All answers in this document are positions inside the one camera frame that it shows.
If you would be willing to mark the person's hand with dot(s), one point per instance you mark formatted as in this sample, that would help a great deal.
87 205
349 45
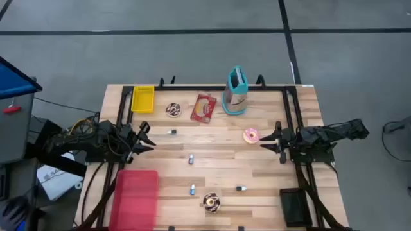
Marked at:
13 211

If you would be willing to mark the red snack packet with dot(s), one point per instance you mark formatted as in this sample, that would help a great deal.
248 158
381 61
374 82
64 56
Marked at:
204 109

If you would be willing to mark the black plastic tray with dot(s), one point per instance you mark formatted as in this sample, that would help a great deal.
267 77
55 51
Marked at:
293 208

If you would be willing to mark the dark grey stand foot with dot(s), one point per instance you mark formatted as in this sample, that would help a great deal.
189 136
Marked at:
403 125

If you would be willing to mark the teal metal box grater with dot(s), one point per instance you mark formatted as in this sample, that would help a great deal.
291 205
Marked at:
236 101

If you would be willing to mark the black box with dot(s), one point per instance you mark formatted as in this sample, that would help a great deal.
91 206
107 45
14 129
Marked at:
40 128

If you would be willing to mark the white printed cardboard box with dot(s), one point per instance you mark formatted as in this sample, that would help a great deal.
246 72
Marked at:
54 181

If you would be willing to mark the black metal table frame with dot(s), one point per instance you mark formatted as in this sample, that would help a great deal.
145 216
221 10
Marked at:
192 87

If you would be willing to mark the black arched table clamp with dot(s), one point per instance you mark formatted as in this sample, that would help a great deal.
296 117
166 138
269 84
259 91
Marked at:
260 77

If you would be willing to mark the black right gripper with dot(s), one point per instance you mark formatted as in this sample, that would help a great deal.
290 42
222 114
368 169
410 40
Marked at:
289 141

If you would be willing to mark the red plastic tray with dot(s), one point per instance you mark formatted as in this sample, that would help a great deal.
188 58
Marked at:
135 202

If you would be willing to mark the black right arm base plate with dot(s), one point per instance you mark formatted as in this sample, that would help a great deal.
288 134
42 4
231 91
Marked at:
321 158

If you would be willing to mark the blue monitor screen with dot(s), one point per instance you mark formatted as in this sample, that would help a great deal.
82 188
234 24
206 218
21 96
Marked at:
13 80

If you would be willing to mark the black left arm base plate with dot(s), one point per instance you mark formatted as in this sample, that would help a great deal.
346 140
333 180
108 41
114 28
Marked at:
96 158

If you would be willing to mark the black diagonal beam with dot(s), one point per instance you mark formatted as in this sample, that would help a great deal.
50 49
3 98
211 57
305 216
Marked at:
57 162

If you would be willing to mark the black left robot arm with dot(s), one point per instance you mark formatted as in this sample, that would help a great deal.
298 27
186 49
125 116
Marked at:
96 141

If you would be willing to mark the pink frosted donut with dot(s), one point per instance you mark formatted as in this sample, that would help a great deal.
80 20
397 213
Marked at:
255 138

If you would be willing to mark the white tape roll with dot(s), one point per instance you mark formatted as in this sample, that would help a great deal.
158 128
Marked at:
76 185

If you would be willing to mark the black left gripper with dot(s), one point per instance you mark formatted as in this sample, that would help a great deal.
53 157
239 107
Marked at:
128 141

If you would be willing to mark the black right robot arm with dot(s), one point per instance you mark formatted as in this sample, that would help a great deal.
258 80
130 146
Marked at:
337 130

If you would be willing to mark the yellow plastic basket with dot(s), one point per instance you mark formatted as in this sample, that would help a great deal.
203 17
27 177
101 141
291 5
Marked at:
143 99

